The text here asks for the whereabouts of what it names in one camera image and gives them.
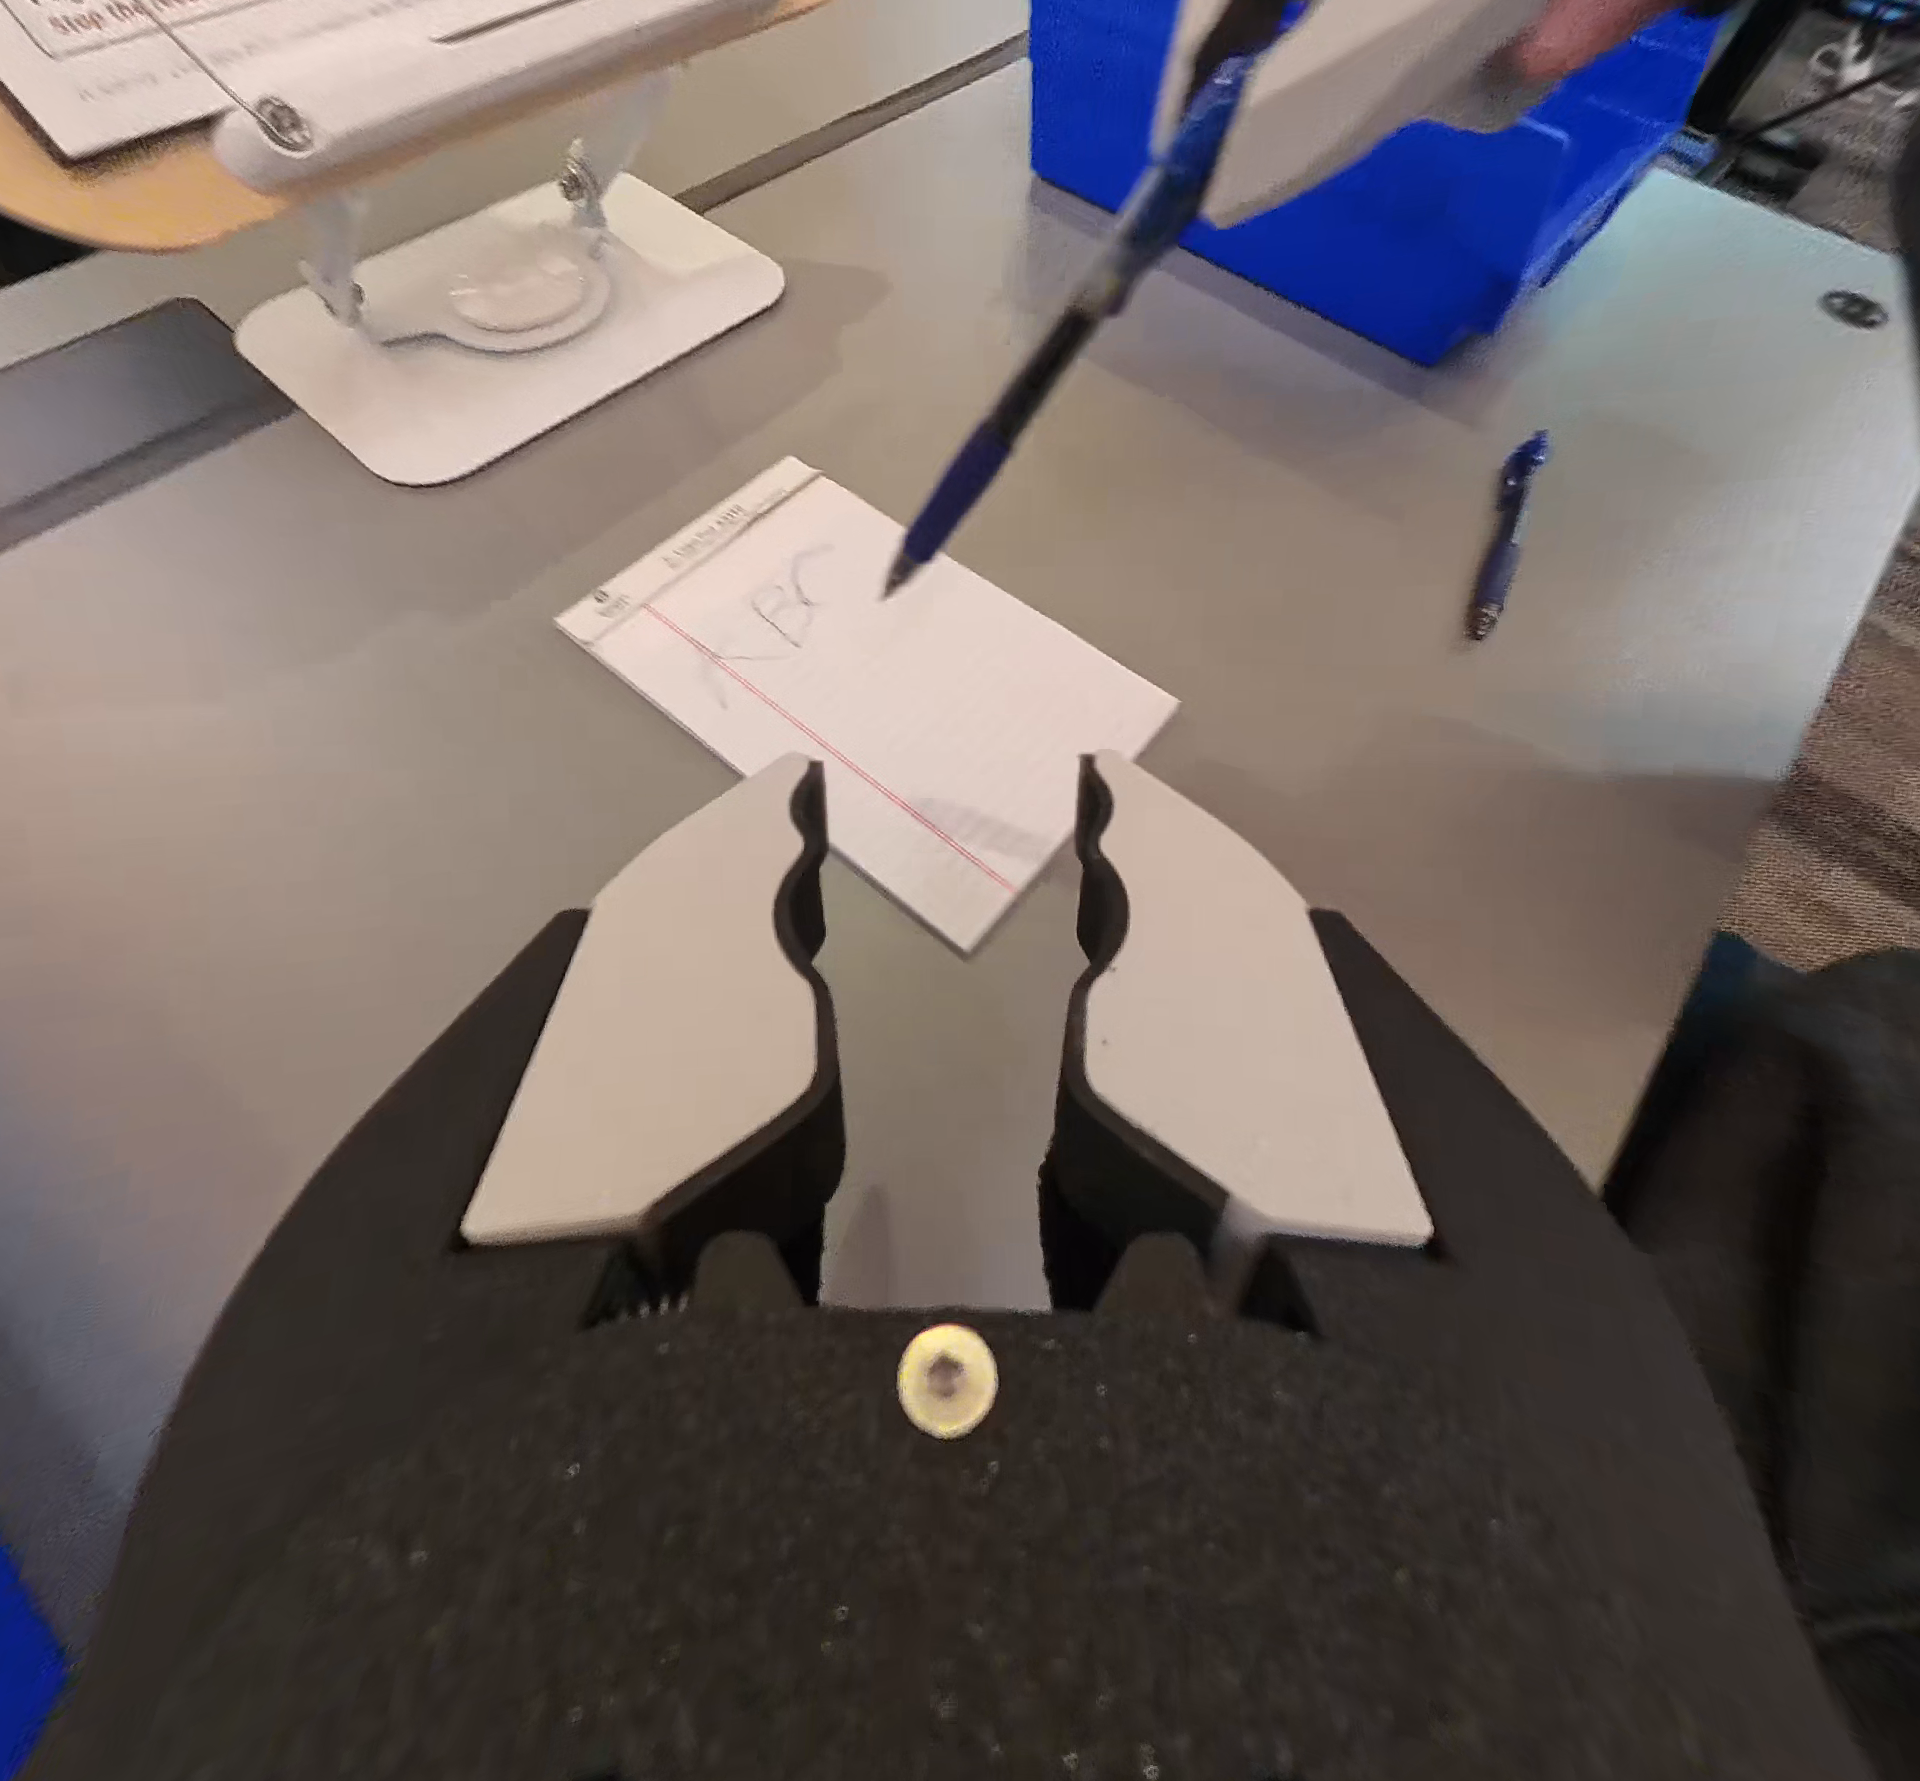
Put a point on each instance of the blue retractable pen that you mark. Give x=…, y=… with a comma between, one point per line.
x=1505, y=536
x=1050, y=356

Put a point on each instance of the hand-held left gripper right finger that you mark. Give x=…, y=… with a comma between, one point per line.
x=1245, y=1048

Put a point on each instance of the person's right hand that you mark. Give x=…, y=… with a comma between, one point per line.
x=1599, y=20

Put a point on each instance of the white lined notepad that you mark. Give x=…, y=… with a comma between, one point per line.
x=929, y=701

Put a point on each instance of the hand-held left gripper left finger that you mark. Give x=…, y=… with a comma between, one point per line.
x=662, y=1031

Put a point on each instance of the blue plastic bin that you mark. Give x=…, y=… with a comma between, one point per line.
x=1441, y=250
x=27, y=1647

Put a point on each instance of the round desk grommet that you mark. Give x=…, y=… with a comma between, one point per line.
x=1852, y=307

